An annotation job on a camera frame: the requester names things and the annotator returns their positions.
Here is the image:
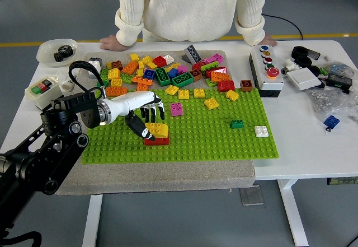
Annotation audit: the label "black corrugated cable conduit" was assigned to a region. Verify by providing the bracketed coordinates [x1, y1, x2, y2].
[0, 231, 43, 247]

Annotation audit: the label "black power adapter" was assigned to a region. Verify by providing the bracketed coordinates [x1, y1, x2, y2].
[326, 73, 354, 94]

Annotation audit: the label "black floor cable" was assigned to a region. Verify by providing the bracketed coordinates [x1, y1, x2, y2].
[262, 13, 304, 41]

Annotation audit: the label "grey long brick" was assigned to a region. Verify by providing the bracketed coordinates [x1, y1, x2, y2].
[181, 44, 202, 65]

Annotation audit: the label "person's right hand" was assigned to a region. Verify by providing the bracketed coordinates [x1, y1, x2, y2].
[100, 34, 126, 52]

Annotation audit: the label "magenta square brick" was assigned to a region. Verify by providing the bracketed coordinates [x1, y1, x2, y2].
[169, 102, 183, 117]

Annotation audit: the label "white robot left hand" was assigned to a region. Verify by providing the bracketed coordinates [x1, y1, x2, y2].
[109, 91, 166, 141]

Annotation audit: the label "pink long brick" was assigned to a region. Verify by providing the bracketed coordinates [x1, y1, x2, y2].
[205, 53, 224, 65]

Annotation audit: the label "brown upturned brick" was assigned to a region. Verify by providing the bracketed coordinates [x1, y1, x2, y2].
[189, 68, 202, 82]

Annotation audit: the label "clear bag of screws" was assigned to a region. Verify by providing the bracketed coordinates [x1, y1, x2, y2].
[306, 86, 358, 124]

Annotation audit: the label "white wall switch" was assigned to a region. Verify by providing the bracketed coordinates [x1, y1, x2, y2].
[286, 68, 323, 92]

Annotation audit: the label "green long upturned brick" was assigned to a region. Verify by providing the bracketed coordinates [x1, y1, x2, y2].
[171, 72, 194, 88]
[155, 67, 171, 87]

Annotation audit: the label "yellow curved brick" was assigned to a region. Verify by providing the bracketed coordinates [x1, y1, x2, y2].
[145, 122, 169, 139]

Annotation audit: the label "person's left hand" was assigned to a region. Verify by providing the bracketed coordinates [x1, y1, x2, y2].
[258, 33, 279, 48]

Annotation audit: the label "red glossy sloped brick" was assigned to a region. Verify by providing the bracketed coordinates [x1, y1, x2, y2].
[205, 66, 229, 77]

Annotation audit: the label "red rounded brick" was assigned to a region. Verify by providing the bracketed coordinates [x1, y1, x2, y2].
[217, 80, 235, 92]

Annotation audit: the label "white and grey brick stack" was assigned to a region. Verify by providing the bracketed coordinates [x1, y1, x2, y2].
[88, 57, 103, 79]

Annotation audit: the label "white table leg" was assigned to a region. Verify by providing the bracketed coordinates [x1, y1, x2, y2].
[277, 179, 310, 247]
[82, 195, 103, 247]

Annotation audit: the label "lime green long brick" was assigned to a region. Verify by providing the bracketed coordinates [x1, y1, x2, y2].
[200, 61, 220, 75]

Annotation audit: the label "grey-brown mat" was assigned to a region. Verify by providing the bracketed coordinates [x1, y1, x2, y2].
[49, 50, 257, 197]

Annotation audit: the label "black metal gear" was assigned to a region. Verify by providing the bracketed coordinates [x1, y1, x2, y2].
[53, 49, 67, 63]
[60, 44, 75, 59]

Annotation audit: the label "black clamp with metal plate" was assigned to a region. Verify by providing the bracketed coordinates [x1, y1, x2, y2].
[291, 45, 322, 60]

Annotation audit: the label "person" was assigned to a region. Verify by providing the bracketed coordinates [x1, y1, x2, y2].
[114, 0, 272, 47]

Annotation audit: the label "white pipe fitting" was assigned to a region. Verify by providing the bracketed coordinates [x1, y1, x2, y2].
[281, 58, 303, 76]

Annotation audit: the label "clear bag of blue parts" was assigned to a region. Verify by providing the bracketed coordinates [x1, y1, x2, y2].
[321, 61, 358, 77]

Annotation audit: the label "table height control panel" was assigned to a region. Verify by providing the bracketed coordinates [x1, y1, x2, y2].
[327, 176, 358, 186]

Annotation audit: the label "white push-button control box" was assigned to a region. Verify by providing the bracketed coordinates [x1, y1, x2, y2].
[248, 44, 286, 99]

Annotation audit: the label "orange flat long brick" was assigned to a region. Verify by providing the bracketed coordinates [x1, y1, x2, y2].
[131, 76, 154, 87]

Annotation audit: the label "white switch box green red buttons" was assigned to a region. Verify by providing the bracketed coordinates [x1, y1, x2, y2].
[24, 76, 64, 110]

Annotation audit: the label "red stepped brick stack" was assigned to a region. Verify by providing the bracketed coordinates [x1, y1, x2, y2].
[144, 136, 171, 146]

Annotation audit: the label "green studded baseplate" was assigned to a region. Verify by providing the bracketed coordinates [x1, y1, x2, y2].
[81, 87, 280, 164]

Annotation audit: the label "white plastic bowl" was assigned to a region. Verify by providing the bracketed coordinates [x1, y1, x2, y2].
[36, 39, 78, 68]

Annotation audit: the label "grey floor plate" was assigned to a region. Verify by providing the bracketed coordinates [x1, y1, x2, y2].
[239, 185, 265, 206]

